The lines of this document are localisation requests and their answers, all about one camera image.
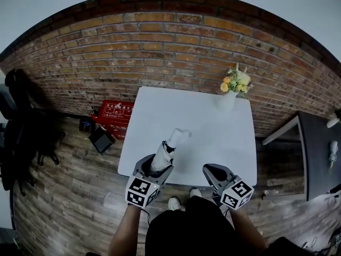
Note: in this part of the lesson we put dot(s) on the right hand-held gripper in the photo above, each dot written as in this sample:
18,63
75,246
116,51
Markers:
237,195

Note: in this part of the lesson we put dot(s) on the person's white shoe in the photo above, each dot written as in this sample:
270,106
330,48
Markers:
174,203
195,192

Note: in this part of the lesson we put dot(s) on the person's right forearm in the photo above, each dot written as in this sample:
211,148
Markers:
247,231

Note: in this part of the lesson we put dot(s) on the white vase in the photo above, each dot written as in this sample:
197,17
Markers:
226,103

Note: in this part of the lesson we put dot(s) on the black office chair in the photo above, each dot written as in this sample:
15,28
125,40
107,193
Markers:
10,153
34,121

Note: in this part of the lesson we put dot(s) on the person's black clothing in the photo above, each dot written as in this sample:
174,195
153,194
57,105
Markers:
191,231

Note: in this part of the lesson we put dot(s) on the small white floor object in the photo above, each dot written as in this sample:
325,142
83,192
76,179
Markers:
267,193

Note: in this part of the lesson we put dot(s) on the pale grey crumpled bundle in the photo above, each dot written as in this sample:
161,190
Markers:
333,152

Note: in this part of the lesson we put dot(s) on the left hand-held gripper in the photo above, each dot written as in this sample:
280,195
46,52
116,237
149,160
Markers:
138,192

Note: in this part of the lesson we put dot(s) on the person's left forearm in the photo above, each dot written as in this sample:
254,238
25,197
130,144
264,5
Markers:
125,231

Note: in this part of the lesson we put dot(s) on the yellow flower bouquet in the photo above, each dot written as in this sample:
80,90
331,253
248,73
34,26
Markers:
238,80

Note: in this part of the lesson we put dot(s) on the red box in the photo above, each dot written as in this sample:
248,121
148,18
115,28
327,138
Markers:
114,116

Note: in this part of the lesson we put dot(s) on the dark grey table white frame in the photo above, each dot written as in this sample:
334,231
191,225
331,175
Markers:
317,156

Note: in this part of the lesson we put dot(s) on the person's right white shoe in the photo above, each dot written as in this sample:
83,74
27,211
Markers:
195,192

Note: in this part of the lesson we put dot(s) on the person's left white shoe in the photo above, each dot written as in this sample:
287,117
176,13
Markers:
174,203

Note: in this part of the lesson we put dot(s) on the small white potted plant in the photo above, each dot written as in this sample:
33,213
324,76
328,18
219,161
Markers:
333,121

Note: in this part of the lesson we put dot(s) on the black tablet case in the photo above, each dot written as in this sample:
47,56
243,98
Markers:
101,141

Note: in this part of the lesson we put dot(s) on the white umbrella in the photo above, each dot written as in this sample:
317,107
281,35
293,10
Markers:
162,156

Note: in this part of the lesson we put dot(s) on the small black box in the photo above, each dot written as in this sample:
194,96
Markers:
85,124

